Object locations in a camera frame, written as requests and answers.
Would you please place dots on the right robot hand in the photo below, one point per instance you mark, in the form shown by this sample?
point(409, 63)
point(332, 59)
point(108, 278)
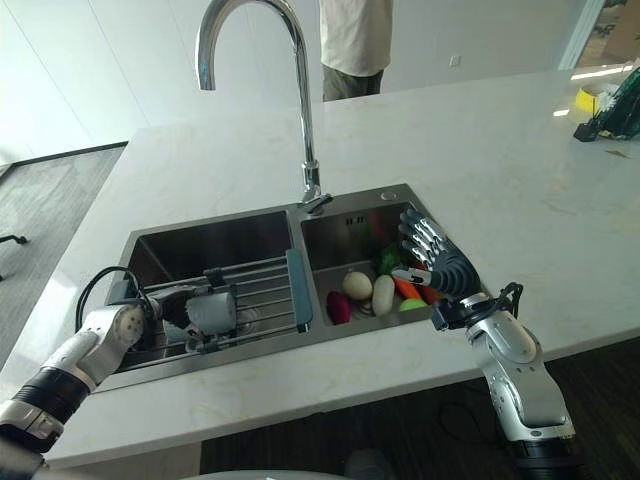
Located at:
point(452, 270)

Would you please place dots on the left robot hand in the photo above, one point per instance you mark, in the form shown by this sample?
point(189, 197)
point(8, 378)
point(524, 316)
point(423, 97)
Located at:
point(172, 311)

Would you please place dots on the white cup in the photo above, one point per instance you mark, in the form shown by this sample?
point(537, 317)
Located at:
point(212, 312)

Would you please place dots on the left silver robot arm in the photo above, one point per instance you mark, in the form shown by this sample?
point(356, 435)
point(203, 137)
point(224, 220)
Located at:
point(75, 360)

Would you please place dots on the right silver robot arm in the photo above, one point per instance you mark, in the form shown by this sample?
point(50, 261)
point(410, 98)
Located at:
point(520, 370)

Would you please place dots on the orange carrot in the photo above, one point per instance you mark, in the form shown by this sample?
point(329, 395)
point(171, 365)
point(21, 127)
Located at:
point(407, 290)

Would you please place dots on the light green fruit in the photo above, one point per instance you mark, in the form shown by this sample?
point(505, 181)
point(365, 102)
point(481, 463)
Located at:
point(412, 305)

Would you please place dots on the green leafy vegetable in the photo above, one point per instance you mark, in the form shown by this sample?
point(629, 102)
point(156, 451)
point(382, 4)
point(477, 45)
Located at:
point(390, 260)

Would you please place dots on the white radish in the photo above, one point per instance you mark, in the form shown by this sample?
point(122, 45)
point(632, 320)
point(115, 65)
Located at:
point(384, 295)

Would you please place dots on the stainless steel double sink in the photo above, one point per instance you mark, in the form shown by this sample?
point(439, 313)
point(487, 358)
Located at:
point(215, 240)

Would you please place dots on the round white onion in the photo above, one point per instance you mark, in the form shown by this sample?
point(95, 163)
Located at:
point(357, 285)

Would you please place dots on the round sink drain strainer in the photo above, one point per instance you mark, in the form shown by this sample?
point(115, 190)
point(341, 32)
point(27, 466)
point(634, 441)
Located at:
point(363, 309)

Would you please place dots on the round sink button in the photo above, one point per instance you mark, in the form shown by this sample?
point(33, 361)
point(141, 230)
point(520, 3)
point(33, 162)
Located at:
point(387, 194)

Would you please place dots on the purple eggplant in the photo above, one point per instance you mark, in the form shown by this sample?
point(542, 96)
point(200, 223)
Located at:
point(339, 308)

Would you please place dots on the black chair leg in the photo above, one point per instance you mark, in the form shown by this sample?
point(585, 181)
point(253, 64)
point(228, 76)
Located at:
point(15, 238)

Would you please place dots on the small black box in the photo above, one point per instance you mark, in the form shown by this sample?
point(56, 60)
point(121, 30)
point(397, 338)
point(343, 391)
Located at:
point(585, 132)

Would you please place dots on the chrome gooseneck faucet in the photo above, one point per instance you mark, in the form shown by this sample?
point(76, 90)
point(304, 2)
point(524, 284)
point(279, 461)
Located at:
point(306, 100)

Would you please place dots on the white bristle brush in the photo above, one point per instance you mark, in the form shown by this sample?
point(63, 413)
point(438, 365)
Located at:
point(607, 101)

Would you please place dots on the person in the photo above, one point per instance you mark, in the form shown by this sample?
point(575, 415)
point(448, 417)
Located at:
point(355, 35)

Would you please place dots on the white wall outlet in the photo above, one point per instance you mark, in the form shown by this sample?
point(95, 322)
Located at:
point(455, 60)

